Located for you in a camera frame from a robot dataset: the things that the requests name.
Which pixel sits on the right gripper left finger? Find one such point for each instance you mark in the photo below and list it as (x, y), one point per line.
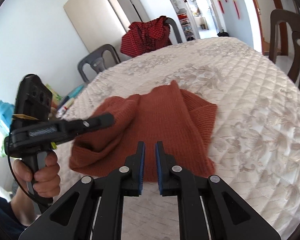
(125, 181)

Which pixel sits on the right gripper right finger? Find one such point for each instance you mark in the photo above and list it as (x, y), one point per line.
(174, 180)

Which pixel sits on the rust orange knit sweater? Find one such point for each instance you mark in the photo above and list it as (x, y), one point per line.
(179, 119)

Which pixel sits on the person's left forearm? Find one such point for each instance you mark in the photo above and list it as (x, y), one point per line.
(23, 208)

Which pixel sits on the person's left hand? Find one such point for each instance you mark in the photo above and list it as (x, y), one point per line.
(47, 179)

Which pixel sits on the blue thermos jug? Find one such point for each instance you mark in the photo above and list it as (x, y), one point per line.
(6, 113)

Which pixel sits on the white red long box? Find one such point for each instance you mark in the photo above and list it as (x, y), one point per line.
(64, 108)

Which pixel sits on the floral green paper bag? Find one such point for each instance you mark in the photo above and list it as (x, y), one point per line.
(56, 98)

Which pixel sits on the grey plastic chair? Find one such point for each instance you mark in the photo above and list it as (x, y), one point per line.
(96, 61)

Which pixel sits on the white quilted table cover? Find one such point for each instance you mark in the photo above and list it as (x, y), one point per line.
(256, 140)

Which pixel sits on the beige refrigerator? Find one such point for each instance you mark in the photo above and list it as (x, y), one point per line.
(100, 22)

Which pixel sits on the red checkered garment on chair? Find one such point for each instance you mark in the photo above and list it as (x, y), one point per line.
(144, 37)

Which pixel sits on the shoe rack shelf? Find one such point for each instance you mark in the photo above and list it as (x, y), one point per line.
(185, 24)

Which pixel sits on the chair under red garment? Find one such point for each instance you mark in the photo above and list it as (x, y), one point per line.
(172, 23)

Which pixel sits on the dark brown wooden chair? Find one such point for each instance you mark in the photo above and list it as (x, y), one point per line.
(277, 17)

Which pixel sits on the brown wooden door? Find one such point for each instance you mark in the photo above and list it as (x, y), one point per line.
(263, 10)

